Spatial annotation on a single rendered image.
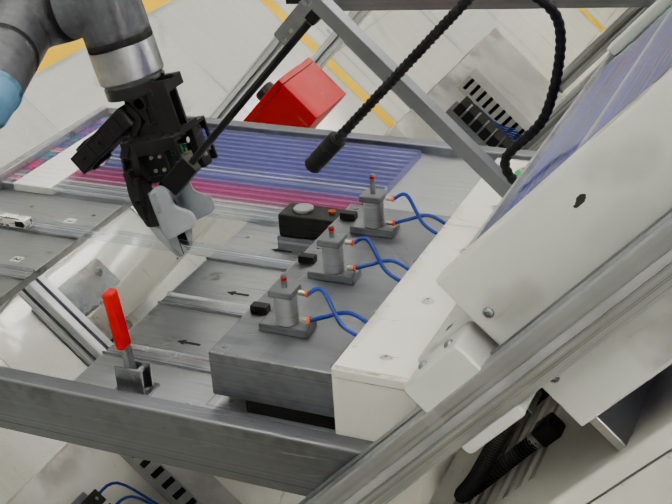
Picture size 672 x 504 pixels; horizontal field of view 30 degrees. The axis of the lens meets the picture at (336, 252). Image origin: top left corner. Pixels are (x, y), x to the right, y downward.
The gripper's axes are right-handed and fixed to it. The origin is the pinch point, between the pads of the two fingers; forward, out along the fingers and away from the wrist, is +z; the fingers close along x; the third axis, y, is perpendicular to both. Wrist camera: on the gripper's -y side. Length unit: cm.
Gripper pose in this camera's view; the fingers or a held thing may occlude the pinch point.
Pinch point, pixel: (176, 242)
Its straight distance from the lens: 149.4
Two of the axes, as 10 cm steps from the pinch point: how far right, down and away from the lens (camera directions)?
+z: 2.8, 9.0, 3.4
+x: 4.0, -4.3, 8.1
